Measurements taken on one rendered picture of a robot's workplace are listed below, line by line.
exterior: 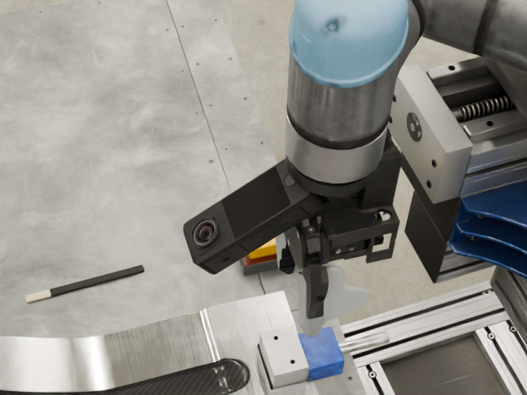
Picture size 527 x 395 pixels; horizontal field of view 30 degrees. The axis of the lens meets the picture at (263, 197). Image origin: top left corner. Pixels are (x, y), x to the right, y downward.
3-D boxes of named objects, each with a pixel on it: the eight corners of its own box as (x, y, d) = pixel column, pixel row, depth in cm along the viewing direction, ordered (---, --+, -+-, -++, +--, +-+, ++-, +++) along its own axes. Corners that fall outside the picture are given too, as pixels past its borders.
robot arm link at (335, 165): (303, 159, 69) (271, 78, 73) (299, 200, 72) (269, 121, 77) (404, 139, 70) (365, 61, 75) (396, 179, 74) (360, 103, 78)
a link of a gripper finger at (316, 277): (329, 327, 83) (328, 246, 78) (312, 331, 83) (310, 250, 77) (312, 291, 87) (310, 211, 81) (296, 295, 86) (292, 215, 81)
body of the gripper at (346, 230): (391, 266, 83) (412, 175, 74) (294, 288, 81) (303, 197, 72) (361, 197, 88) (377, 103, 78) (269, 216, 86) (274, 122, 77)
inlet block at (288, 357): (376, 330, 105) (382, 302, 101) (393, 370, 102) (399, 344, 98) (258, 359, 103) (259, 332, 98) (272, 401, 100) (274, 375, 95)
